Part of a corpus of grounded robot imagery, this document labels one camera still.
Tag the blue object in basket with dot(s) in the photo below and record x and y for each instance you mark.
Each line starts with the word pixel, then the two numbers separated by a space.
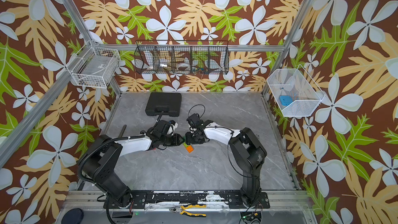
pixel 285 100

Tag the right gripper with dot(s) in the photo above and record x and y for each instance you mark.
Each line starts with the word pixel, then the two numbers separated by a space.
pixel 188 139

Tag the black round disc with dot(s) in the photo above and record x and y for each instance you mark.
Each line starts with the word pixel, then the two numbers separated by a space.
pixel 73 216

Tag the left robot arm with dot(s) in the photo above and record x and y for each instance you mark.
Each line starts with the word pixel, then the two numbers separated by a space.
pixel 97 165

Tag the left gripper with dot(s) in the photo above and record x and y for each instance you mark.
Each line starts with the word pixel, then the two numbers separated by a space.
pixel 177 140

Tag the black wire basket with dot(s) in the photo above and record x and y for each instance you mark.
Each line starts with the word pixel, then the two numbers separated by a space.
pixel 182 57

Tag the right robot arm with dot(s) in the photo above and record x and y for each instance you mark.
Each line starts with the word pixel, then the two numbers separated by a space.
pixel 247 150

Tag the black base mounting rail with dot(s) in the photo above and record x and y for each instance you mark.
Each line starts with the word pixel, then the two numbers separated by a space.
pixel 142 199

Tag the white wire basket left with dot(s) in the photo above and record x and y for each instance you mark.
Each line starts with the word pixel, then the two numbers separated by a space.
pixel 94 66

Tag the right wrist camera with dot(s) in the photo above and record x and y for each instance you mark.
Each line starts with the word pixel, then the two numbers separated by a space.
pixel 195 121

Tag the white mesh basket right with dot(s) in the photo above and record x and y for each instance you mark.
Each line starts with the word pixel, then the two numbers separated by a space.
pixel 298 84

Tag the black plastic tool case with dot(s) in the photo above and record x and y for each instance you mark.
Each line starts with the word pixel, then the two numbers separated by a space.
pixel 162 102

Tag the orange lego brick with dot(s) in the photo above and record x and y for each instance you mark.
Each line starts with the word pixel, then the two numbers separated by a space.
pixel 189 149

